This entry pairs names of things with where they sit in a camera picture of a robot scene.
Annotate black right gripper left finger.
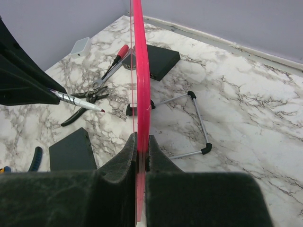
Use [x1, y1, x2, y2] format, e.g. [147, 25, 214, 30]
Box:
[0, 133, 137, 227]

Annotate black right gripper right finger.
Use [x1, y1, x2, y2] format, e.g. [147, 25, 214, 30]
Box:
[145, 136, 273, 227]

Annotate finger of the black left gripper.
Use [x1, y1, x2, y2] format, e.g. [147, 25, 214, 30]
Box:
[0, 21, 66, 105]

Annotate white whiteboard marker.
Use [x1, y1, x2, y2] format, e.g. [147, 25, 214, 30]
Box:
[49, 89, 105, 113]

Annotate pink framed whiteboard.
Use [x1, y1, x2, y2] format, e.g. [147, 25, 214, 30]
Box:
[130, 0, 152, 222]

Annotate small white square box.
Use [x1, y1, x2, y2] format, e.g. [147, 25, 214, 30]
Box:
[70, 37, 91, 59]

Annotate black flat network switch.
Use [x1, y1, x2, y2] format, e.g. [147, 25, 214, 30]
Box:
[49, 128, 97, 171]

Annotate black wire whiteboard stand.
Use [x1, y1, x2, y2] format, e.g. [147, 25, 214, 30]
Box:
[125, 91, 213, 159]

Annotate black handled wire stripper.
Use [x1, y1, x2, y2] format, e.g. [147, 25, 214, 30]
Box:
[52, 86, 108, 127]

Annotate blue handled cutting pliers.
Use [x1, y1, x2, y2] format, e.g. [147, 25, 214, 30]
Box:
[28, 147, 43, 172]

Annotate red handled wrench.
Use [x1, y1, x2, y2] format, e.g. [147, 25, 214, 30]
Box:
[90, 44, 130, 89]

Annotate black rear network switch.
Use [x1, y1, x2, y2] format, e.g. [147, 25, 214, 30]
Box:
[121, 44, 181, 82]

